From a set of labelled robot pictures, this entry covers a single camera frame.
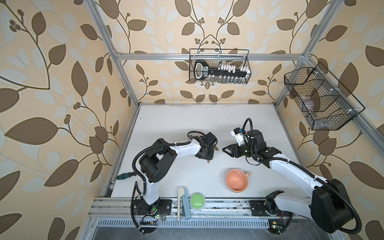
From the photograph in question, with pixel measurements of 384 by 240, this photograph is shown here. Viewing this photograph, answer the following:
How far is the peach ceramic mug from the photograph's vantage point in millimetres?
797

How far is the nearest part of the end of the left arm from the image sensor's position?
0.69 m

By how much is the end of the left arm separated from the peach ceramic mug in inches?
5.4
